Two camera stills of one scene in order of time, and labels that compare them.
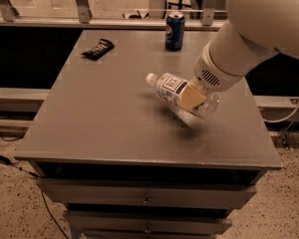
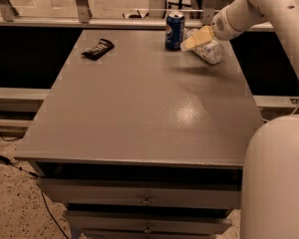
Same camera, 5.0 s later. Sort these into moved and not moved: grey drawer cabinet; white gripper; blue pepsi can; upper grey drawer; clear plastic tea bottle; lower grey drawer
Moved: white gripper; clear plastic tea bottle
Not moved: blue pepsi can; lower grey drawer; upper grey drawer; grey drawer cabinet
